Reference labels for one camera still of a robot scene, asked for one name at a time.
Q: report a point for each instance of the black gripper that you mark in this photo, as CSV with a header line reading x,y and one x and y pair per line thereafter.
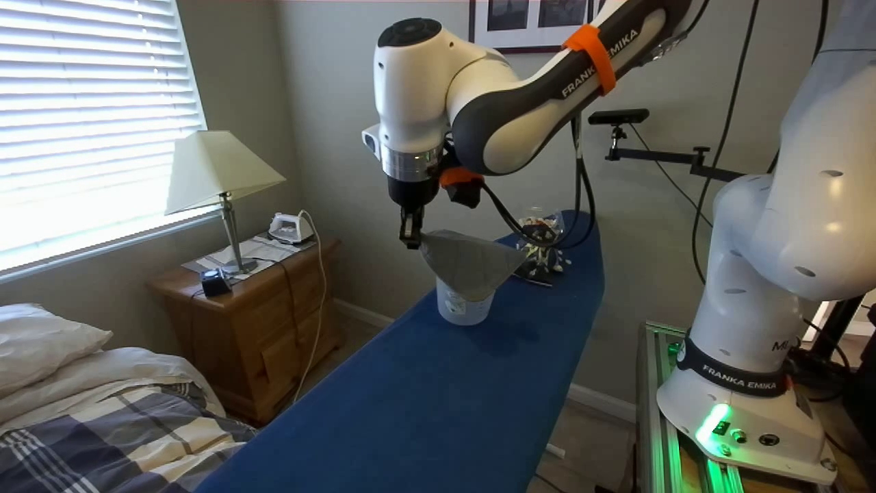
x,y
412,198

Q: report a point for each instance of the grey potholder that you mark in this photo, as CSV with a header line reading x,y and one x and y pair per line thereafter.
x,y
471,268

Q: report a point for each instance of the metal robot base stand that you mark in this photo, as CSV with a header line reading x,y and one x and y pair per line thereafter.
x,y
705,439

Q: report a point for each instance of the clear plastic jar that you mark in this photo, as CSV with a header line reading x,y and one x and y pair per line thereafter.
x,y
462,312

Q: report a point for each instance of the crumpled snack bag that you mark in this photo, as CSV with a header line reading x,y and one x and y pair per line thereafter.
x,y
541,247

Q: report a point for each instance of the wooden nightstand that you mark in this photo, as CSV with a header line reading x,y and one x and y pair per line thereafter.
x,y
259,342

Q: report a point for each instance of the blue ironing board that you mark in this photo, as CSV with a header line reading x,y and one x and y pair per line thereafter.
x,y
427,407

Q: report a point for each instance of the black alarm clock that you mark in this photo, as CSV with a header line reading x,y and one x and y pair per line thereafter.
x,y
215,283

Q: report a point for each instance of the table lamp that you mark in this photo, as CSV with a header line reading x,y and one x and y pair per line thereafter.
x,y
215,169

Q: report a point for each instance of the window blinds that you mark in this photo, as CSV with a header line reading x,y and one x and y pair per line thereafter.
x,y
95,95

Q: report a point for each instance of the bed with plaid blanket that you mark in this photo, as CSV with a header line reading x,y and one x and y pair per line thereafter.
x,y
115,422

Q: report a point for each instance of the white pillow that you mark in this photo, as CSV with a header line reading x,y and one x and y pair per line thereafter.
x,y
36,343

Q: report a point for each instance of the framed wall picture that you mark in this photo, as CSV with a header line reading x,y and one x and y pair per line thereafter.
x,y
527,27

